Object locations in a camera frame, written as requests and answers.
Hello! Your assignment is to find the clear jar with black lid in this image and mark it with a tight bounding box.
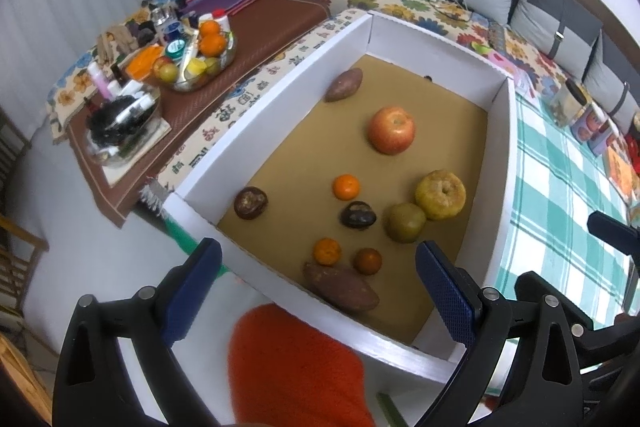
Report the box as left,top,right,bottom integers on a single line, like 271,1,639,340
552,79,593,128

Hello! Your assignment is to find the green checkered tablecloth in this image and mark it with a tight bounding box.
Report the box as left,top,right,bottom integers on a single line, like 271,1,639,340
165,94,640,408

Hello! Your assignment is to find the dark wrinkled fruit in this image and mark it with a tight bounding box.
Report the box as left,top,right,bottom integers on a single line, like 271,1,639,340
234,187,269,221
341,201,377,229

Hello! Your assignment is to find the dark reddish mandarin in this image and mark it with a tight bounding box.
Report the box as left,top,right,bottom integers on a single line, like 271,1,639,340
353,248,383,276

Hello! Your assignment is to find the brown kiwi fruit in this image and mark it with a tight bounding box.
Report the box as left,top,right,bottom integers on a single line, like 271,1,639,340
383,202,427,243

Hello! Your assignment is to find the green plastic strip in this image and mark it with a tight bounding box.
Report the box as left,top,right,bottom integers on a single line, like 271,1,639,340
375,392,408,427

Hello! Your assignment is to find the orange packet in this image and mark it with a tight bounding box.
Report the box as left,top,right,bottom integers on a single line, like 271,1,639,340
124,46,165,80

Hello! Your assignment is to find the wooden chair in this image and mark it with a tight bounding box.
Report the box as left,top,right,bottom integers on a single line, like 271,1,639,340
0,107,51,427

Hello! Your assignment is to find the printed food can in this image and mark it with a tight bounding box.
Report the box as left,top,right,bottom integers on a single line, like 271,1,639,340
572,102,613,142
590,122,626,156

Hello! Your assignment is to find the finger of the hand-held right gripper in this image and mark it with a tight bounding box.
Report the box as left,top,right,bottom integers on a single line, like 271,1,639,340
587,211,640,258
514,271,640,370

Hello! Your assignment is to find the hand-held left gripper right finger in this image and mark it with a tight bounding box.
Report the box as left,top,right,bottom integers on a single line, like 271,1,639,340
415,241,586,427

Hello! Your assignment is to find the small red apple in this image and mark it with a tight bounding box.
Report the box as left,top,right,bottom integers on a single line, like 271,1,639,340
152,57,180,82

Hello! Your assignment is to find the pink bottle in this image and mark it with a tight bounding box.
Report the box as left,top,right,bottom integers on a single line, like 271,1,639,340
87,61,111,100

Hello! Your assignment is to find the clear tray of cosmetics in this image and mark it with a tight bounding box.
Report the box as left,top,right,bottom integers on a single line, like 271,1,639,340
85,79,168,168

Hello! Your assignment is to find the sweet potato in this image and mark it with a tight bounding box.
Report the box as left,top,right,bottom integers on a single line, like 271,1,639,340
302,261,381,313
324,68,364,102

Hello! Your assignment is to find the glass fruit bowl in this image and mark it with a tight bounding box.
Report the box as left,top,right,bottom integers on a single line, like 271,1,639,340
152,19,238,94

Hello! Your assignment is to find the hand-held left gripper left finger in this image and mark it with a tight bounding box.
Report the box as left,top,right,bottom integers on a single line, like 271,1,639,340
52,237,223,427

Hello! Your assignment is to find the white patterned table runner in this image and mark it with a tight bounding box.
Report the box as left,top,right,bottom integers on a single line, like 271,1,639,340
140,9,368,218

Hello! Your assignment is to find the beige glove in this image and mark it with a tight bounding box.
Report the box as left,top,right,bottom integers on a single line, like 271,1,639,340
95,24,138,62

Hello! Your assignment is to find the white printed packet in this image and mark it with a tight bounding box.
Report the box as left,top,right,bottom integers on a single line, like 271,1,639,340
512,69,538,100

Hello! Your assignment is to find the white cardboard box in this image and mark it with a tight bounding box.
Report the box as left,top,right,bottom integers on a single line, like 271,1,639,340
162,8,518,383

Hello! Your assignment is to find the brown leather mat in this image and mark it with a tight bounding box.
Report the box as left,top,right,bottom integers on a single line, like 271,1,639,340
65,0,331,228

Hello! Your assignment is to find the pink snack bag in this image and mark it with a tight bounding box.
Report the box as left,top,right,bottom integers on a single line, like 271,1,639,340
470,42,518,78

